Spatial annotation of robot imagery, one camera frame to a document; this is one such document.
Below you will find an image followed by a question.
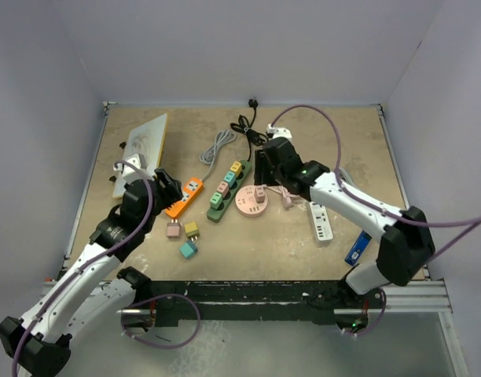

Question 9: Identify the blue box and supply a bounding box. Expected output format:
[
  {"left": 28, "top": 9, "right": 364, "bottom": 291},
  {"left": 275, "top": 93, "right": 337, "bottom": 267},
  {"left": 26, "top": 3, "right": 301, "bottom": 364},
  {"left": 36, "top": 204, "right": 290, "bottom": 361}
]
[{"left": 344, "top": 231, "right": 372, "bottom": 266}]

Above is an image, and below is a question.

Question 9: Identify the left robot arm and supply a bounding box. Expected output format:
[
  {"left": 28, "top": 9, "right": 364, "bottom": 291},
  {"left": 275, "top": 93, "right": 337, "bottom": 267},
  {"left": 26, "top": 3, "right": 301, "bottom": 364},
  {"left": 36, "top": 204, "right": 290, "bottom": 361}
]
[{"left": 0, "top": 161, "right": 182, "bottom": 376}]

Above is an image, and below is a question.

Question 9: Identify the grey white strip cable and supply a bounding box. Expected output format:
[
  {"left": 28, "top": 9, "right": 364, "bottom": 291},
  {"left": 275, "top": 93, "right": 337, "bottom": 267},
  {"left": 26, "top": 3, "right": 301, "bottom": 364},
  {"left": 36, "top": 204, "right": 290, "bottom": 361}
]
[{"left": 336, "top": 167, "right": 362, "bottom": 184}]

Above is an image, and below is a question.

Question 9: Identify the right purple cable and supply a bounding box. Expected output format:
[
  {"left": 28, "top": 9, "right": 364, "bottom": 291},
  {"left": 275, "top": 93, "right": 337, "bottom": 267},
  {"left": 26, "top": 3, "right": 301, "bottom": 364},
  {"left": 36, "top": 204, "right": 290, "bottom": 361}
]
[{"left": 270, "top": 104, "right": 481, "bottom": 339}]

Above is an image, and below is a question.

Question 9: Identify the black power cable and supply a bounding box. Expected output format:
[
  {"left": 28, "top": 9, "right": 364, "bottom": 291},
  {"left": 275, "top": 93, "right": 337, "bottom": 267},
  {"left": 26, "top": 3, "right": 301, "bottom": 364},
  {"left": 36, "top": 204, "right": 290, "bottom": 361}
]
[{"left": 229, "top": 97, "right": 270, "bottom": 163}]

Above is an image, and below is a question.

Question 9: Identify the teal charger front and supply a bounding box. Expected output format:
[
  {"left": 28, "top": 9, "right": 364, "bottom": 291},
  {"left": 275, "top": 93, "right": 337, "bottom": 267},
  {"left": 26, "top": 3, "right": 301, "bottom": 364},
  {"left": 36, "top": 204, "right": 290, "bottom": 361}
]
[{"left": 178, "top": 240, "right": 198, "bottom": 259}]

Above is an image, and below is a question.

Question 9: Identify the black base frame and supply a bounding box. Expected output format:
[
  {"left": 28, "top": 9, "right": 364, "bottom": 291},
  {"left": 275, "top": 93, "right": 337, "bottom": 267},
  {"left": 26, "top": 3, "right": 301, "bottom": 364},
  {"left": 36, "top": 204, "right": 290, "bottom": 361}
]
[{"left": 102, "top": 266, "right": 387, "bottom": 329}]

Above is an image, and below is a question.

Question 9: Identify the aluminium rail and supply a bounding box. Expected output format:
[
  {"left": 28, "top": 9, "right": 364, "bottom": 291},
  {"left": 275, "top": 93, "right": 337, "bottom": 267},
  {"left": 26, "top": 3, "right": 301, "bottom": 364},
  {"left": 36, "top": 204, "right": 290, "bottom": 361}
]
[{"left": 35, "top": 276, "right": 456, "bottom": 315}]

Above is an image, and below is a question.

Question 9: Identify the yellow usb charger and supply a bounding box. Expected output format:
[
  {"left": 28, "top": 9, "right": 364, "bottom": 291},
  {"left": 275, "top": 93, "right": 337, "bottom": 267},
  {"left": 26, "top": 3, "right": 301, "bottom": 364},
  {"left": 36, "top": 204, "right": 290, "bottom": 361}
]
[{"left": 230, "top": 161, "right": 242, "bottom": 177}]

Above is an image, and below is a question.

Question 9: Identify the pink power cable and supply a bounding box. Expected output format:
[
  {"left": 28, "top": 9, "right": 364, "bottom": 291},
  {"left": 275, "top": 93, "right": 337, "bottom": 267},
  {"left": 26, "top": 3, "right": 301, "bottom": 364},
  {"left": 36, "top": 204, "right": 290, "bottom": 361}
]
[{"left": 263, "top": 184, "right": 304, "bottom": 211}]

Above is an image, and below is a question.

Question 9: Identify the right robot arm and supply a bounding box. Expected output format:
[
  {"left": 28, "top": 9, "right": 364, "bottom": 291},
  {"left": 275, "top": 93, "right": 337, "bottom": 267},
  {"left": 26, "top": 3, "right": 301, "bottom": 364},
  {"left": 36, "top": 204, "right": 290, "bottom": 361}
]
[{"left": 255, "top": 137, "right": 435, "bottom": 307}]

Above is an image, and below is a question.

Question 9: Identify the white yellow drawing board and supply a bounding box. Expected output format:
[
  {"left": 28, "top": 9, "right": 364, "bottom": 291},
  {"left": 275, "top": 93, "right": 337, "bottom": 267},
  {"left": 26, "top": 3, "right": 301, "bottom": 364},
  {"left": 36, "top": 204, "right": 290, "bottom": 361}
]
[{"left": 112, "top": 114, "right": 167, "bottom": 199}]

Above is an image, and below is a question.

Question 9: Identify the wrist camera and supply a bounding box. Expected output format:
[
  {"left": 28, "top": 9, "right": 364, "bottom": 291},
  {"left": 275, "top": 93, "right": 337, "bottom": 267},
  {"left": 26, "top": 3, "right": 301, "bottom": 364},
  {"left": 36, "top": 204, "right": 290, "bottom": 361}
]
[
  {"left": 113, "top": 153, "right": 150, "bottom": 185},
  {"left": 266, "top": 123, "right": 292, "bottom": 141}
]

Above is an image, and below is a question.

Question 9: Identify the orange power strip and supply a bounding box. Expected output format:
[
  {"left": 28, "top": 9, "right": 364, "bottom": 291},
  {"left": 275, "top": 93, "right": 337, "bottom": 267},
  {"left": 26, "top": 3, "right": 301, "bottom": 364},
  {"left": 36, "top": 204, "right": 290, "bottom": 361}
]
[{"left": 165, "top": 178, "right": 204, "bottom": 219}]

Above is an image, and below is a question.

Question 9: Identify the teal usb charger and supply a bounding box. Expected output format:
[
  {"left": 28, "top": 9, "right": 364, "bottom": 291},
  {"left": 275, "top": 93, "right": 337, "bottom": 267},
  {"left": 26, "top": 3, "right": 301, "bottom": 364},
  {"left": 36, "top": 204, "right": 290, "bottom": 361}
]
[{"left": 223, "top": 170, "right": 237, "bottom": 187}]

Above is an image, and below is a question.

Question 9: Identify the yellow charger front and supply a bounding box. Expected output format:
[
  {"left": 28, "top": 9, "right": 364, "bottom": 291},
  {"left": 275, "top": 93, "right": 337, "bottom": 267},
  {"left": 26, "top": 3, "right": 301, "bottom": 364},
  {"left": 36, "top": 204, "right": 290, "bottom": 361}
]
[{"left": 184, "top": 221, "right": 200, "bottom": 239}]

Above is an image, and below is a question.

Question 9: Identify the white power strip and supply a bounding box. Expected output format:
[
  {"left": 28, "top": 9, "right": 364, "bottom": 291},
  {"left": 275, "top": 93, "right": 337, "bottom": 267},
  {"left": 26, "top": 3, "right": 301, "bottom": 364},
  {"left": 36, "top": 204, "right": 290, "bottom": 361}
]
[{"left": 307, "top": 202, "right": 333, "bottom": 244}]

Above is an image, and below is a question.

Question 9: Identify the grey power cable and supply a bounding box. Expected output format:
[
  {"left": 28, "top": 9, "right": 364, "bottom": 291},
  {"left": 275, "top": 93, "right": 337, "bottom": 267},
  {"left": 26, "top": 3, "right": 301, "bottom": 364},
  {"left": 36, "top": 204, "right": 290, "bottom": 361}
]
[{"left": 200, "top": 129, "right": 237, "bottom": 180}]

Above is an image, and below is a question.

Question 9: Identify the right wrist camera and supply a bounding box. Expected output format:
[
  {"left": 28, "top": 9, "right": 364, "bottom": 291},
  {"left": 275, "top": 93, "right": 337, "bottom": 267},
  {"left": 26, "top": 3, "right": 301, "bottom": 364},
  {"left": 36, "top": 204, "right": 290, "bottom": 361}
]
[{"left": 266, "top": 123, "right": 292, "bottom": 141}]

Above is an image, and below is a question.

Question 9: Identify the green power strip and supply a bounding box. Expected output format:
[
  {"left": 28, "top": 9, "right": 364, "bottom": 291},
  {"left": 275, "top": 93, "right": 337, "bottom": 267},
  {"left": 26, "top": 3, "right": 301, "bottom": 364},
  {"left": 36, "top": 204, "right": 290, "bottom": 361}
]
[{"left": 206, "top": 159, "right": 252, "bottom": 223}]

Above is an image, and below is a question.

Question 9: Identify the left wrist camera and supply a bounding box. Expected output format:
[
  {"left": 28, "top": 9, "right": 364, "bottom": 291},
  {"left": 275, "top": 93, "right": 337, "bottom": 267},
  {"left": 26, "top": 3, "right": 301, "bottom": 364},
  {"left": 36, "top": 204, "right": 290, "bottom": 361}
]
[{"left": 113, "top": 153, "right": 150, "bottom": 185}]

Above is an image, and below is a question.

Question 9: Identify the pink round power strip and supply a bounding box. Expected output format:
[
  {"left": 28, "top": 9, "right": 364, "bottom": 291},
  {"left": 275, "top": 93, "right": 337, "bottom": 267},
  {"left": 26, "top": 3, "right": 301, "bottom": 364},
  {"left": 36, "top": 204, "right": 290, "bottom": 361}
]
[{"left": 234, "top": 185, "right": 268, "bottom": 218}]

